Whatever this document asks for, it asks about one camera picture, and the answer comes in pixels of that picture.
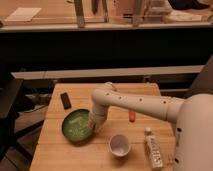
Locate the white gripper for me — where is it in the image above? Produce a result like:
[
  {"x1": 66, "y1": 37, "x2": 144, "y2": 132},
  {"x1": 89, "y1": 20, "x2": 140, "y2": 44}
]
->
[{"x1": 89, "y1": 104, "x2": 108, "y2": 130}]

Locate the green ceramic bowl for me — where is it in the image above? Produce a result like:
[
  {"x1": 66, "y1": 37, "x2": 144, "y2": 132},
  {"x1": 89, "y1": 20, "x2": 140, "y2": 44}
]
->
[{"x1": 61, "y1": 109, "x2": 93, "y2": 143}]

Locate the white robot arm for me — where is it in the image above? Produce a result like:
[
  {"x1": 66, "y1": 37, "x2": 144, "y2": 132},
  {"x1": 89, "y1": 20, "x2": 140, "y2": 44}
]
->
[{"x1": 89, "y1": 82, "x2": 213, "y2": 171}]

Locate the black rectangular bar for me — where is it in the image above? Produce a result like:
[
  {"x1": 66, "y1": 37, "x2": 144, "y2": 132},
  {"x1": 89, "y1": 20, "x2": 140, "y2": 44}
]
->
[{"x1": 60, "y1": 93, "x2": 72, "y2": 109}]

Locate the orange carrot toy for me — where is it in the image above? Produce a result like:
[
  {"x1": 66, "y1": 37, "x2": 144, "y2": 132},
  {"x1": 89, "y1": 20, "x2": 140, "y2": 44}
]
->
[{"x1": 129, "y1": 111, "x2": 136, "y2": 122}]

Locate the white paper cup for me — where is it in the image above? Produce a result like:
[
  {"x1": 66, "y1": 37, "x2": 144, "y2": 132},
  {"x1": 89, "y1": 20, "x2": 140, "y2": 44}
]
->
[{"x1": 108, "y1": 134, "x2": 131, "y2": 157}]

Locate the white labelled bottle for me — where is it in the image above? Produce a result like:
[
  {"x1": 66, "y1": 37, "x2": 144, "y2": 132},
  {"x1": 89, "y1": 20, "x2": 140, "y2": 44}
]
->
[{"x1": 144, "y1": 127, "x2": 163, "y2": 171}]

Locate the white paper sheet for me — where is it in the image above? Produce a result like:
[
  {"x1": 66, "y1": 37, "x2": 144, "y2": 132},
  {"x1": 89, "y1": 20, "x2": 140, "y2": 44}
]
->
[{"x1": 5, "y1": 7, "x2": 41, "y2": 22}]

